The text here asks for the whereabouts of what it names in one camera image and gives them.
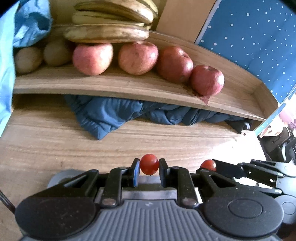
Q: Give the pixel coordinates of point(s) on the brown kiwi left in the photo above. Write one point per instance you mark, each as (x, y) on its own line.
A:
(28, 60)

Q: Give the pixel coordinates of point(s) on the light blue curtain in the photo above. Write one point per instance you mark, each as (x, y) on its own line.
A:
(7, 64)

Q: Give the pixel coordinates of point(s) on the blue dotted fabric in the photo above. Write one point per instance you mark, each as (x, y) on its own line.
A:
(259, 36)

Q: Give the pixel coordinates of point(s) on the red cherry tomato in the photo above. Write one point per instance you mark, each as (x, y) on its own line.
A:
(209, 165)
(149, 164)

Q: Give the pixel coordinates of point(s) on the red apple far left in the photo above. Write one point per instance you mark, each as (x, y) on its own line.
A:
(92, 59)

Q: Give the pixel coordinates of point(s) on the red apple far right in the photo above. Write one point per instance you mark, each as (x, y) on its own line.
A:
(206, 80)

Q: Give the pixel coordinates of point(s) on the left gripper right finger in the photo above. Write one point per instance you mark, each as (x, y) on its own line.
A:
(180, 179)

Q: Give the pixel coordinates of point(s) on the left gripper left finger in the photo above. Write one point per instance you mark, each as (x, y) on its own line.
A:
(116, 180)

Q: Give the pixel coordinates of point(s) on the brown kiwi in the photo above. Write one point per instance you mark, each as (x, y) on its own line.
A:
(57, 53)
(28, 60)

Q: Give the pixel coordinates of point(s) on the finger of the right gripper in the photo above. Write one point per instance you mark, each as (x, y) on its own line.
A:
(235, 173)
(262, 170)

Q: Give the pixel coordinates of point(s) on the blue crumpled cloth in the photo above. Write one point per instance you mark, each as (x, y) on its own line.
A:
(33, 22)

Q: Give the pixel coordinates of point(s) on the metal tray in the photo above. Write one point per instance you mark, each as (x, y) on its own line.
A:
(67, 175)

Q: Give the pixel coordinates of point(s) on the banana bunch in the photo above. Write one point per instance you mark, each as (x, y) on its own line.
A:
(111, 21)

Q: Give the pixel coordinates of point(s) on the dark blue jacket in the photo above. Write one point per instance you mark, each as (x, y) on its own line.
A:
(102, 115)

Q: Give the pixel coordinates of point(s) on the red apple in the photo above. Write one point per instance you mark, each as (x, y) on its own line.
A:
(206, 80)
(138, 58)
(174, 65)
(92, 59)

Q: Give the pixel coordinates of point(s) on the curved wooden shelf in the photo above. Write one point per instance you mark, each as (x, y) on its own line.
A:
(242, 95)

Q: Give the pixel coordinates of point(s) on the brown kiwi right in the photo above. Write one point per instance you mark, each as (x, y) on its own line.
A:
(57, 53)

